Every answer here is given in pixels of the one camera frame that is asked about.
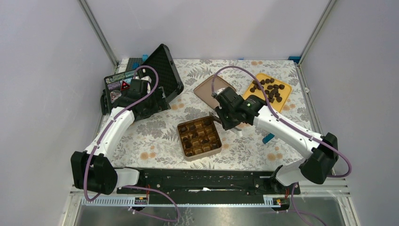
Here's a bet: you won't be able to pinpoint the dark chocolate piece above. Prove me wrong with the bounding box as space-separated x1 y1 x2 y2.
179 126 187 133

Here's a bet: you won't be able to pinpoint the long metal tongs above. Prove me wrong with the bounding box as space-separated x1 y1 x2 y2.
209 113 243 137

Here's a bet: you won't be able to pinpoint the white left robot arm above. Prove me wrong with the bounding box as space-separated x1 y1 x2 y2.
71 76 170 194

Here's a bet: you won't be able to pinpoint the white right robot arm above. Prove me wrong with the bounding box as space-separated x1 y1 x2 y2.
212 88 338 194

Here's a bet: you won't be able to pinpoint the gold chocolate tin box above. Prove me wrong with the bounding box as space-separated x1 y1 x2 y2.
177 116 222 161

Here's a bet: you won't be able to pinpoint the black open hard case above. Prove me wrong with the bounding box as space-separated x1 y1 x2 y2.
100 44 184 115

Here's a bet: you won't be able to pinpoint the brown square tin lid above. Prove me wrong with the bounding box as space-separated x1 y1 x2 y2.
193 75 236 109

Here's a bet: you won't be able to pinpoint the floral tablecloth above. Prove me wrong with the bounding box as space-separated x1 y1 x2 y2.
110 59 312 171

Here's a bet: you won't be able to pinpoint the blue toy brick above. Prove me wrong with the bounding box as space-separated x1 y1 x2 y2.
262 133 275 144

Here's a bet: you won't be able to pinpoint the yellow plastic tray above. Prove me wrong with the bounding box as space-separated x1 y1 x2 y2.
242 73 292 113

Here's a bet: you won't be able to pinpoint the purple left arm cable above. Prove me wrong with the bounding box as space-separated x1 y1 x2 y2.
83 65 182 223

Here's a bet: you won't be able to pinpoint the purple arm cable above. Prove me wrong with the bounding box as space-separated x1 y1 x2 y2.
211 65 353 226
83 65 182 223

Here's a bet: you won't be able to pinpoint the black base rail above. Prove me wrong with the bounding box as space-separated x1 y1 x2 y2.
117 168 301 205

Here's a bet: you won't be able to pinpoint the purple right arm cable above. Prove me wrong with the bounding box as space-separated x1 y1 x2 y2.
211 65 353 226

